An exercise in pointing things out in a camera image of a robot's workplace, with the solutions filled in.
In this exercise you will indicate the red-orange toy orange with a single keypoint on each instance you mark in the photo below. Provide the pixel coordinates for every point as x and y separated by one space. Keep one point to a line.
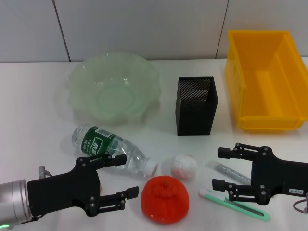
164 204

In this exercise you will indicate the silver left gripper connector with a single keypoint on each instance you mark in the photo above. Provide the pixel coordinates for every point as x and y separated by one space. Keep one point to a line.
42 172

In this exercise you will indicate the mint green utility knife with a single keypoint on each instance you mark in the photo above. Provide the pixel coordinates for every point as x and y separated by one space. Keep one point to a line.
250 210

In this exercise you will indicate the green glass fruit plate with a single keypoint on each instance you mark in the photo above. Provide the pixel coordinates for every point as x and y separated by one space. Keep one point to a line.
113 96

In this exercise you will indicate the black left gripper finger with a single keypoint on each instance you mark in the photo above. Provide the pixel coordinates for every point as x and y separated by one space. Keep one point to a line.
115 198
108 160

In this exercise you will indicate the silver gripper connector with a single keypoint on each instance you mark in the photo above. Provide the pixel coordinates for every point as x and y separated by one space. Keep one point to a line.
42 172
306 202

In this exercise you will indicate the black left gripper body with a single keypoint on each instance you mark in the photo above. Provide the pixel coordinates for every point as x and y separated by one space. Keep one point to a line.
62 192

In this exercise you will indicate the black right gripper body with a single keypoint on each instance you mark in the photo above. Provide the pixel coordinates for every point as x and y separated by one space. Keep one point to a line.
276 178

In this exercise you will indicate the yellow plastic bin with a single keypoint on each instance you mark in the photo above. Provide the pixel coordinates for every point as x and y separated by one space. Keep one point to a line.
269 96

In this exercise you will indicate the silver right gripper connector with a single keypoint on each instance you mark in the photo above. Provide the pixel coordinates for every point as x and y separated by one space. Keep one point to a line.
306 202

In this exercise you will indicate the black mesh pen holder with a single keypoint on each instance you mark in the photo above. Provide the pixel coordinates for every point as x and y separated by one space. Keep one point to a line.
195 120

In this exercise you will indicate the grey marker pen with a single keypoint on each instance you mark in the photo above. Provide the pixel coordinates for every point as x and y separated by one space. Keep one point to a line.
223 169

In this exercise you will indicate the white paper ball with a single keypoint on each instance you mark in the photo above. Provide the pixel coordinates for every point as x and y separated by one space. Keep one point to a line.
184 166

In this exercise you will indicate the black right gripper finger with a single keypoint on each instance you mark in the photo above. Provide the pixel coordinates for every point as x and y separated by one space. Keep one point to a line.
240 192
240 151

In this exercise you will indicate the clear green-label water bottle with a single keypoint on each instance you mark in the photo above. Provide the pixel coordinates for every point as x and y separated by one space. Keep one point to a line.
96 142

